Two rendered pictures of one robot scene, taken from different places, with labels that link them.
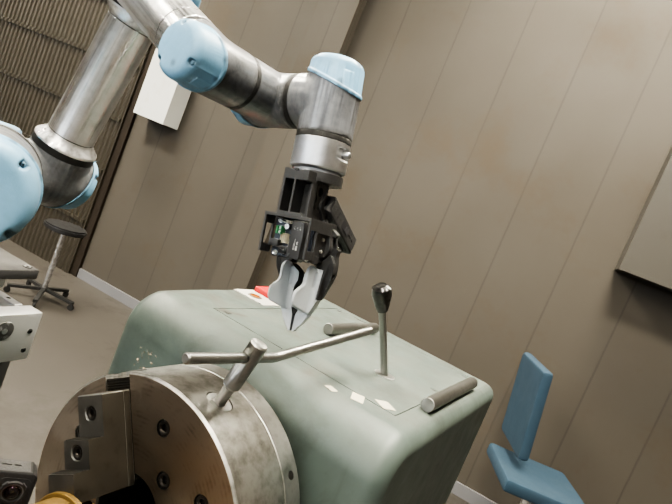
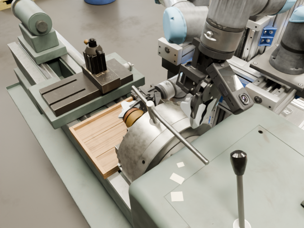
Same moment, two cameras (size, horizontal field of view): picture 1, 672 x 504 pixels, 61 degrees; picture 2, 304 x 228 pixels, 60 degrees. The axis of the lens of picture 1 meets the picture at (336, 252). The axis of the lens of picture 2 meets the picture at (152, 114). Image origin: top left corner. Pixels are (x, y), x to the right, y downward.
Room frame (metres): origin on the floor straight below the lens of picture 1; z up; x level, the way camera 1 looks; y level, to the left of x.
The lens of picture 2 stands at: (0.84, -0.41, 1.81)
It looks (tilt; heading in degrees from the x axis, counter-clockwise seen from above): 46 degrees down; 115
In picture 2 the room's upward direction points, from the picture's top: straight up
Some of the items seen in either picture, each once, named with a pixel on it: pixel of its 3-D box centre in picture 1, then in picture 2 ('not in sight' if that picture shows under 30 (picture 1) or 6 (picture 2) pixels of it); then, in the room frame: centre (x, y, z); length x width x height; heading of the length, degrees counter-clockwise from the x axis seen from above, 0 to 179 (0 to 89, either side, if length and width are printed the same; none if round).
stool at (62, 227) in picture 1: (55, 262); not in sight; (3.98, 1.82, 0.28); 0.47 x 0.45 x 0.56; 72
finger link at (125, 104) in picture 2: not in sight; (126, 106); (0.45, 0.19, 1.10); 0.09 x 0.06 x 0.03; 62
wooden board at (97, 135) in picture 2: not in sight; (121, 132); (0.39, 0.22, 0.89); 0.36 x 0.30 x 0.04; 63
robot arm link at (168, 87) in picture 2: not in sight; (164, 90); (0.54, 0.35, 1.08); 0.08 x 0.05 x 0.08; 152
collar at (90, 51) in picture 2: not in sight; (93, 48); (0.15, 0.43, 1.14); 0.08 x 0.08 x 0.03
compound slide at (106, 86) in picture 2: not in sight; (100, 74); (0.17, 0.42, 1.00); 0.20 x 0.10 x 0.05; 153
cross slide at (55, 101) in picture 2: not in sight; (87, 84); (0.12, 0.37, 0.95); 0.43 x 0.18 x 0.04; 63
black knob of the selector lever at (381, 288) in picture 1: (380, 297); (238, 161); (0.88, -0.09, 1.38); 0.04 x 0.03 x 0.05; 153
